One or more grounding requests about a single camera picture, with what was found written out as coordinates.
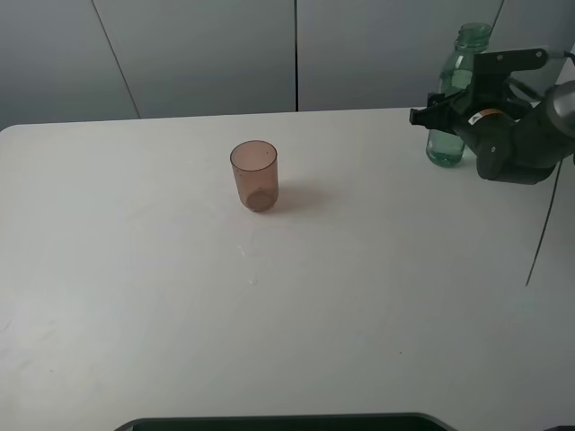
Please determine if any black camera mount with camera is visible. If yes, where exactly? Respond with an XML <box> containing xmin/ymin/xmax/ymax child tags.
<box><xmin>471</xmin><ymin>48</ymin><xmax>549</xmax><ymax>98</ymax></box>

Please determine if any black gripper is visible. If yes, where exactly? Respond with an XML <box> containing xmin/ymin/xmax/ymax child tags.
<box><xmin>409</xmin><ymin>88</ymin><xmax>540</xmax><ymax>184</ymax></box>

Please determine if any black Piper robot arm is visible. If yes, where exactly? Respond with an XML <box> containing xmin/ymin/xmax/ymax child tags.
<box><xmin>410</xmin><ymin>82</ymin><xmax>574</xmax><ymax>185</ymax></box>

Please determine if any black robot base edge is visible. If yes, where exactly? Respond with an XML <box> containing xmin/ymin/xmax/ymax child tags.
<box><xmin>119</xmin><ymin>413</ymin><xmax>452</xmax><ymax>431</ymax></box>

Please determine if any green transparent water bottle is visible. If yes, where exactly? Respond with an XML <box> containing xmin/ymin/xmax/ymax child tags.
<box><xmin>426</xmin><ymin>22</ymin><xmax>491</xmax><ymax>168</ymax></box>

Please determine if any pink translucent plastic cup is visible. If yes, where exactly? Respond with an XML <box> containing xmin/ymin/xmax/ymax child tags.
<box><xmin>230</xmin><ymin>140</ymin><xmax>279</xmax><ymax>212</ymax></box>

